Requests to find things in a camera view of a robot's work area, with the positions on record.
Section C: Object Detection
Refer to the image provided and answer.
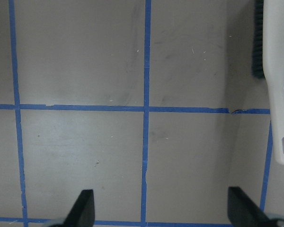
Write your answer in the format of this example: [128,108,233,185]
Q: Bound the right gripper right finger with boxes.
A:
[227,187,275,227]

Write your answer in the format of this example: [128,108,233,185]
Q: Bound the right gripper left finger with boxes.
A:
[62,189,95,227]

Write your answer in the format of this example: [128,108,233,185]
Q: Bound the beige hand brush black bristles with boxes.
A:
[251,0,284,165]

